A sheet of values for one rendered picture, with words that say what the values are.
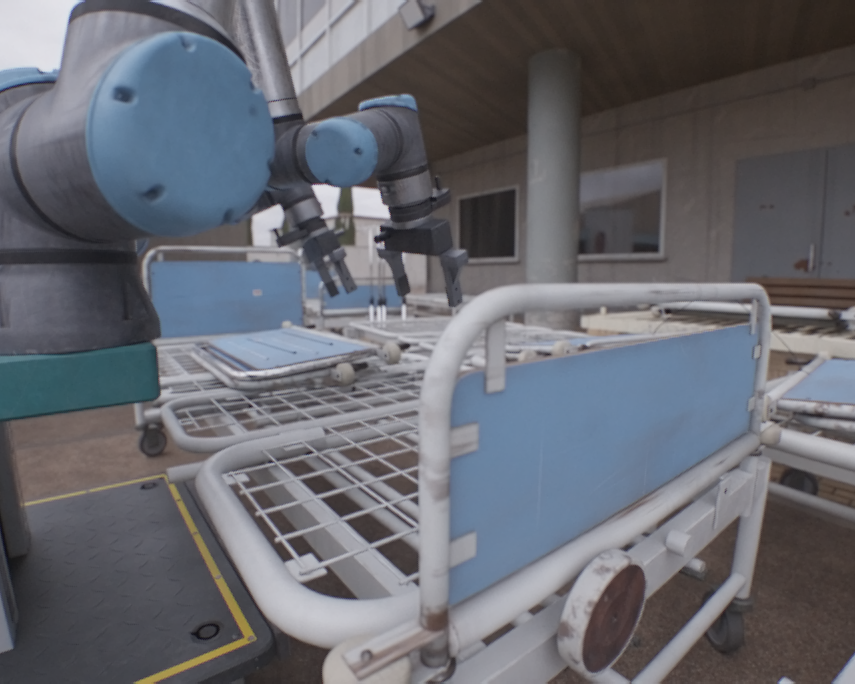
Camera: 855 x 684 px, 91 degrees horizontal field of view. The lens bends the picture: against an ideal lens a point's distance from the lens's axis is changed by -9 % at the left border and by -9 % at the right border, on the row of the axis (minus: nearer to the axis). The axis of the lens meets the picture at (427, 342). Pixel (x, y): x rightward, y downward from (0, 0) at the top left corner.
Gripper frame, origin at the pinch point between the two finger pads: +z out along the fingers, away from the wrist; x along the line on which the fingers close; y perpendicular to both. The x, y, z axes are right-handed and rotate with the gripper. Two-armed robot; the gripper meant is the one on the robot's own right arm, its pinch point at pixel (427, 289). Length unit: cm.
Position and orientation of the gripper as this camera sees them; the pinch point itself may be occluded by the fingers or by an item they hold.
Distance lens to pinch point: 88.3
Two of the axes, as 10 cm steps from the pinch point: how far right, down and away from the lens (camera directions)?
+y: -6.5, 4.9, -5.9
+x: 7.4, 2.1, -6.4
